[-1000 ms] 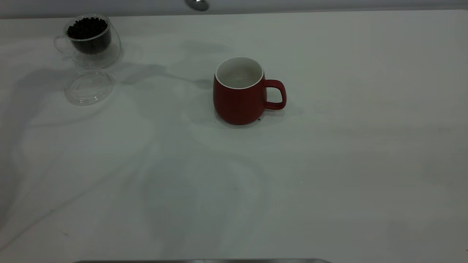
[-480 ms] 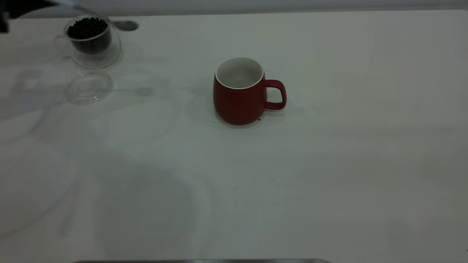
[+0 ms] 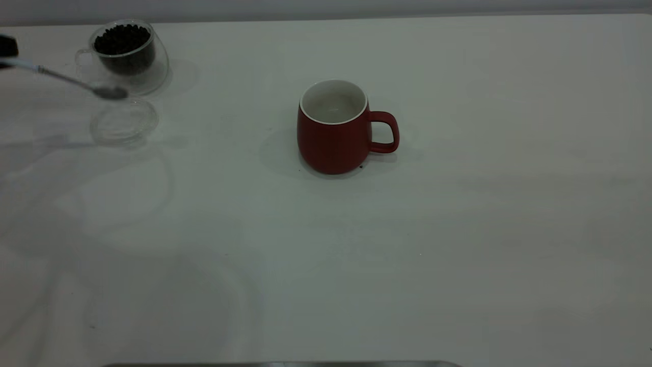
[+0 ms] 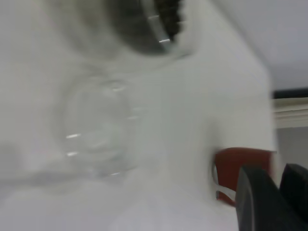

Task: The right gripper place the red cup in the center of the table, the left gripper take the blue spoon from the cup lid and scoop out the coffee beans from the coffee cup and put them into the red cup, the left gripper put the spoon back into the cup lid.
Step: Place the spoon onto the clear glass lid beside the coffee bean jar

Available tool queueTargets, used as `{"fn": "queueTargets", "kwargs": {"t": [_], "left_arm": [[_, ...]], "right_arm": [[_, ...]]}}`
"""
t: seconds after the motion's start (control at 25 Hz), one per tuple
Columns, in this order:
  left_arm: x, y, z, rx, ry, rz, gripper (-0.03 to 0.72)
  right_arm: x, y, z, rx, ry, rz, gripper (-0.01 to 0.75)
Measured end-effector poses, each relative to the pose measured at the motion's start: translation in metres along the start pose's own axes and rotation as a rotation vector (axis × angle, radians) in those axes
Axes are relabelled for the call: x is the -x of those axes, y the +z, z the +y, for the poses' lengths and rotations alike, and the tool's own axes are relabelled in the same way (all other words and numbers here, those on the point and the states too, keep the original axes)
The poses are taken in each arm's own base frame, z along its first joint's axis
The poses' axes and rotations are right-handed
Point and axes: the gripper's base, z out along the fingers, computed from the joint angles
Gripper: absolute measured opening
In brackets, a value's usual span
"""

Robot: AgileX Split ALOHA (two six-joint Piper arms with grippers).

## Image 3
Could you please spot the red ceramic mug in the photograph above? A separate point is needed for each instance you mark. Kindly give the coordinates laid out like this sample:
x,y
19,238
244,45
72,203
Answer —
x,y
331,148

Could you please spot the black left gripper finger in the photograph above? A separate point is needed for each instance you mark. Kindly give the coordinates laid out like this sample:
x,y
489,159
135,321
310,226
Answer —
x,y
7,46

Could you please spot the coffee beans pile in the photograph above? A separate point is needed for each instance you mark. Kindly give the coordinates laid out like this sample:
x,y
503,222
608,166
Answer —
x,y
125,41

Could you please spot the clear double-wall glass cup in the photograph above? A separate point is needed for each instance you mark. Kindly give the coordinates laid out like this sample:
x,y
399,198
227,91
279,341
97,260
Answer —
x,y
161,66

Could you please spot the clear glass lid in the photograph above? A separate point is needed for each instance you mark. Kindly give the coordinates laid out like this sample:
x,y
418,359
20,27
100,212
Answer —
x,y
125,127

